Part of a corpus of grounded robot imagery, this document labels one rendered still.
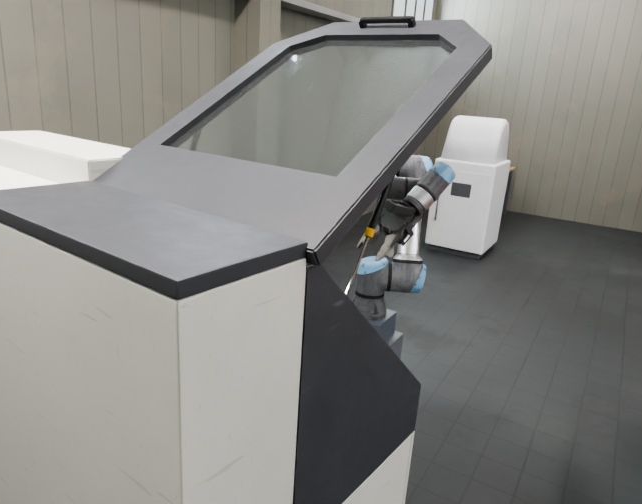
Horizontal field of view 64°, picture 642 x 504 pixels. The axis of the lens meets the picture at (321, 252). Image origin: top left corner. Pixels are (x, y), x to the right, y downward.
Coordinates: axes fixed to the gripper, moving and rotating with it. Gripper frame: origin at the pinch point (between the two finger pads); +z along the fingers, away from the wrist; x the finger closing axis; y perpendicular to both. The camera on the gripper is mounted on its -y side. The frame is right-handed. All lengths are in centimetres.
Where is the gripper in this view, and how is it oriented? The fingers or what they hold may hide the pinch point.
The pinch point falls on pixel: (368, 250)
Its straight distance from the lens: 152.5
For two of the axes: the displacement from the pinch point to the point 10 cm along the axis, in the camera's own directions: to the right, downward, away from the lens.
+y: 4.1, 4.9, 7.7
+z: -6.7, 7.3, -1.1
